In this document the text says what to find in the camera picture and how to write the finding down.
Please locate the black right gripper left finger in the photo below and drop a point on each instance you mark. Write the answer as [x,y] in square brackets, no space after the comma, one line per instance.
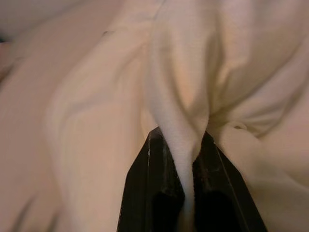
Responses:
[154,188]

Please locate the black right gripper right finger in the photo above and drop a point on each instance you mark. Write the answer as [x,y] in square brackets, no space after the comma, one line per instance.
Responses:
[217,193]

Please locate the cream cartoon print blanket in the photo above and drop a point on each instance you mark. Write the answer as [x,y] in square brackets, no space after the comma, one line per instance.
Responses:
[217,60]

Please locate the beige sheeted mattress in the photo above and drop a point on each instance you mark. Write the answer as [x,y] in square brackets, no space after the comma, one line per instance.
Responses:
[21,48]

